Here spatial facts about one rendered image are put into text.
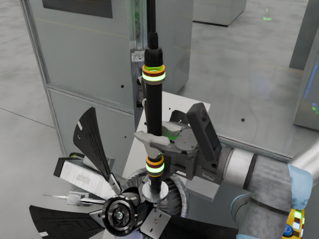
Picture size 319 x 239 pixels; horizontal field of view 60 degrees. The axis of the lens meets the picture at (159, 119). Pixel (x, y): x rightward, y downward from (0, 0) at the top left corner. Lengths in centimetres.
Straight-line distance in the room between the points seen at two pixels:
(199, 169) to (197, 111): 14
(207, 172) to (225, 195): 115
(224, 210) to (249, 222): 129
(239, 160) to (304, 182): 12
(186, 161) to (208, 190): 82
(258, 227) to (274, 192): 7
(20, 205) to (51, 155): 61
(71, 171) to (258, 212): 78
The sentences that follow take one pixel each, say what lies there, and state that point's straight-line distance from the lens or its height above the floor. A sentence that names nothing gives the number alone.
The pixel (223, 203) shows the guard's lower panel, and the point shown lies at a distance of 181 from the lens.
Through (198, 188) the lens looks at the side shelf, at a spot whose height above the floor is 86.
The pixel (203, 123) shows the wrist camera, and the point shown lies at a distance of 54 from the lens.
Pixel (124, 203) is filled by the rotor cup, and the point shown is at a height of 125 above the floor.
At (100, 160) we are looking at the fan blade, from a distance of 92.
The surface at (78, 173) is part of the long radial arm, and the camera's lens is 114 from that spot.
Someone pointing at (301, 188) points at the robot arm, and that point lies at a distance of 56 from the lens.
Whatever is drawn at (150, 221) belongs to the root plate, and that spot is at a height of 119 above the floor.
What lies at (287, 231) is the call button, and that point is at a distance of 108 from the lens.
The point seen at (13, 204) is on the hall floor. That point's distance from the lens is 271.
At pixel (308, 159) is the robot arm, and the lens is 71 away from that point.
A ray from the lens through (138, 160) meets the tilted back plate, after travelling 113.
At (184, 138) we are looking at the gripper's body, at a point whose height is 154.
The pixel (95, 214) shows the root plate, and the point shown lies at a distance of 95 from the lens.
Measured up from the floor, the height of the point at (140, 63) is 144.
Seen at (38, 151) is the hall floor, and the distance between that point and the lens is 311.
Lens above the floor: 192
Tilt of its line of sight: 36 degrees down
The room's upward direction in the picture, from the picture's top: straight up
